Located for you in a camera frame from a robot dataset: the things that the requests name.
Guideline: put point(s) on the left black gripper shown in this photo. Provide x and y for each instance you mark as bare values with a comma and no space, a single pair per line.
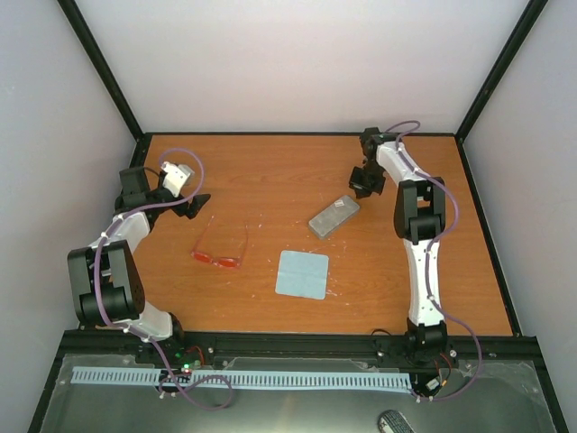
194,207

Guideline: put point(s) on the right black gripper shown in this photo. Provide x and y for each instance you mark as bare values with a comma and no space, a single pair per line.
361,191

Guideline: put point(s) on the grey glasses case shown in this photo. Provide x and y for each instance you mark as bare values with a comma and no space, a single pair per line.
333,216

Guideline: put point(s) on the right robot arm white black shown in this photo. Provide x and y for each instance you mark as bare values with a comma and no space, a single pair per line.
419,219

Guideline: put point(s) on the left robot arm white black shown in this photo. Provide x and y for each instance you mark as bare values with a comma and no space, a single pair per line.
106,287

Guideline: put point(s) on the red sunglasses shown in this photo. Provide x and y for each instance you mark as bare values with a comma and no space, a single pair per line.
223,253

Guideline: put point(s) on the light blue cleaning cloth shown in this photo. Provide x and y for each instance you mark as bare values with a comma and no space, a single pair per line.
302,275

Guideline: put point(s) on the left controller board with LED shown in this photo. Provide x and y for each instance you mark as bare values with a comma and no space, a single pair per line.
187,361

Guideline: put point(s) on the black white oval object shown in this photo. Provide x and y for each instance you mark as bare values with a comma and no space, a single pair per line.
392,421

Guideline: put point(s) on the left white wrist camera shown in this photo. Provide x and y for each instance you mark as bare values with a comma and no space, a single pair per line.
175,177

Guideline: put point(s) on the black aluminium frame rail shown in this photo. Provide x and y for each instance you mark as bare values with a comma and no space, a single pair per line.
216,348

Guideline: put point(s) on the right connector with wires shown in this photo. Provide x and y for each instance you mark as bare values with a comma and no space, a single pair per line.
443,370

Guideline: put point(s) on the light blue slotted cable duct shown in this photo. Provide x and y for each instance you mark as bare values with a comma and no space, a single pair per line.
244,380

